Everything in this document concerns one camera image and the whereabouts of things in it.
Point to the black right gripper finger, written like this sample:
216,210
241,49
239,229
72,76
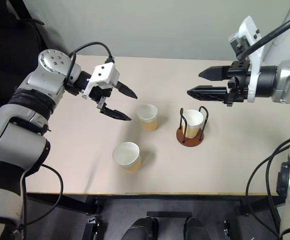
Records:
213,73
207,93

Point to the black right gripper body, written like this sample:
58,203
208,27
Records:
238,80

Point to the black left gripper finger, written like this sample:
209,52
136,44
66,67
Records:
116,114
126,90

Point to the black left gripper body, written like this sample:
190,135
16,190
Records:
100,93

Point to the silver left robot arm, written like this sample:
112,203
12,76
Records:
47,82

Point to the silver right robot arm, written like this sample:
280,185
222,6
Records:
289,80

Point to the white and tan paper cup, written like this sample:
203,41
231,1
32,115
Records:
193,122
147,117
127,157

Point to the black metal profile leg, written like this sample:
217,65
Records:
89,228

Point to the dark rounded shape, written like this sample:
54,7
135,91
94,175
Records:
143,228
194,228

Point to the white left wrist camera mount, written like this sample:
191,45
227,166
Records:
104,73

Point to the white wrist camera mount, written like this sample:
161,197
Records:
255,62
104,73

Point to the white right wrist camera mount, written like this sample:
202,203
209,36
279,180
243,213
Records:
255,62

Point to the black table frame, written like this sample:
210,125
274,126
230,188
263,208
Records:
72,202

